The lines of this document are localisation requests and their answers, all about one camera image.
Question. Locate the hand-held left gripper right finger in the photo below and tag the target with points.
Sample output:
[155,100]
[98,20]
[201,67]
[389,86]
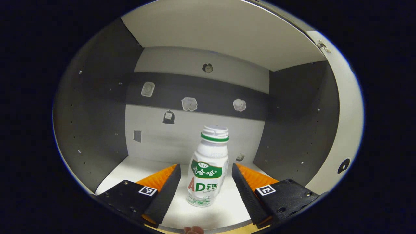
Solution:
[248,195]

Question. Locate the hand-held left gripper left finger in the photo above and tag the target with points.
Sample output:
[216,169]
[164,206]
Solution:
[167,191]

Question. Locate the white green label drink bottle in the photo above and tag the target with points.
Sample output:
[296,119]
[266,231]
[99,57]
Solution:
[208,169]

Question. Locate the white door with headphones sticker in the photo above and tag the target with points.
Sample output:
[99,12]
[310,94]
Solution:
[347,113]

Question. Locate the white open-front cabinet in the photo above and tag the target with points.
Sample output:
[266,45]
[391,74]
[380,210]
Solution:
[97,113]

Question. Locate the metal door hinge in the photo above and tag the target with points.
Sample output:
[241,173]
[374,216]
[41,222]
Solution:
[323,46]

